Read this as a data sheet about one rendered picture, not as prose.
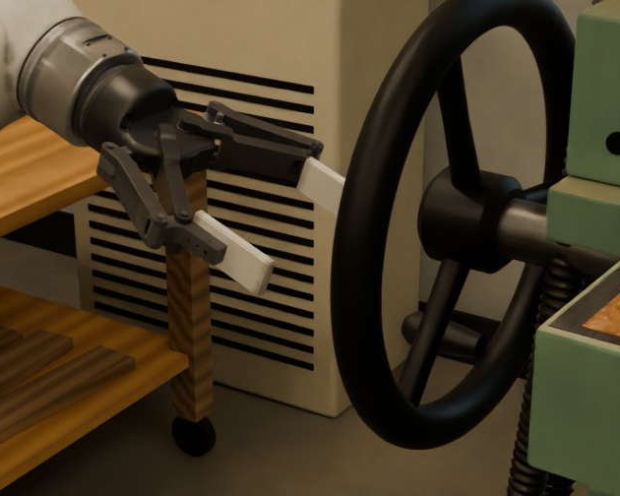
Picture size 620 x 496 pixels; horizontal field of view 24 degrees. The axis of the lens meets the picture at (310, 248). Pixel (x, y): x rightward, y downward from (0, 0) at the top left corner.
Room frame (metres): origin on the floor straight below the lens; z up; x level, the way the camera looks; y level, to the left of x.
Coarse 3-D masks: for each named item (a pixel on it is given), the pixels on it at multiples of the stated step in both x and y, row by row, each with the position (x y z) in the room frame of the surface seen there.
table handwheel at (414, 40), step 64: (448, 0) 0.78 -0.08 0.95; (512, 0) 0.81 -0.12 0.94; (448, 64) 0.75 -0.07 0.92; (384, 128) 0.71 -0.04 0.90; (448, 128) 0.78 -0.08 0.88; (384, 192) 0.70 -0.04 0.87; (448, 192) 0.80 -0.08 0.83; (512, 192) 0.79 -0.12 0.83; (384, 256) 0.70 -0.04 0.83; (448, 256) 0.79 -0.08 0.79; (512, 256) 0.78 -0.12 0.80; (576, 256) 0.75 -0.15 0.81; (448, 320) 0.77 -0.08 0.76; (512, 320) 0.86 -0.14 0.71; (384, 384) 0.70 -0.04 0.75; (512, 384) 0.83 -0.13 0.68
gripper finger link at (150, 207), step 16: (112, 144) 1.00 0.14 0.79; (112, 160) 0.98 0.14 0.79; (128, 160) 0.98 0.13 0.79; (112, 176) 0.99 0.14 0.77; (128, 176) 0.96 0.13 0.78; (128, 192) 0.96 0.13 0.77; (144, 192) 0.95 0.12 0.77; (128, 208) 0.96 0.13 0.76; (144, 208) 0.93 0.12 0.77; (160, 208) 0.93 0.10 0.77; (144, 224) 0.93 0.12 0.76; (160, 224) 0.92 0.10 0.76; (144, 240) 0.93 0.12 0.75
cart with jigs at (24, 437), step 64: (0, 192) 1.60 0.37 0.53; (64, 192) 1.61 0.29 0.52; (192, 192) 1.85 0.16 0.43; (192, 256) 1.85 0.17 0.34; (0, 320) 1.96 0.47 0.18; (64, 320) 1.96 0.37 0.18; (192, 320) 1.84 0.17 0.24; (0, 384) 1.73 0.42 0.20; (64, 384) 1.73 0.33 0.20; (128, 384) 1.76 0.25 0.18; (192, 384) 1.85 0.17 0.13; (0, 448) 1.59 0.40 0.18; (192, 448) 1.86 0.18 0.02
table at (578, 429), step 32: (576, 192) 0.70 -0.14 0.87; (608, 192) 0.69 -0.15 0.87; (576, 224) 0.69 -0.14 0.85; (608, 224) 0.68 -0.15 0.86; (608, 288) 0.51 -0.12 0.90; (576, 320) 0.48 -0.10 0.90; (544, 352) 0.47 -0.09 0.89; (576, 352) 0.47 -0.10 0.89; (608, 352) 0.46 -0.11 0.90; (544, 384) 0.47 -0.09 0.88; (576, 384) 0.47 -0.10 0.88; (608, 384) 0.46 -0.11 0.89; (544, 416) 0.47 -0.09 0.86; (576, 416) 0.46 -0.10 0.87; (608, 416) 0.46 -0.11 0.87; (544, 448) 0.47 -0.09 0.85; (576, 448) 0.46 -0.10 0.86; (608, 448) 0.46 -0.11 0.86; (576, 480) 0.46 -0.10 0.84; (608, 480) 0.46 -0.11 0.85
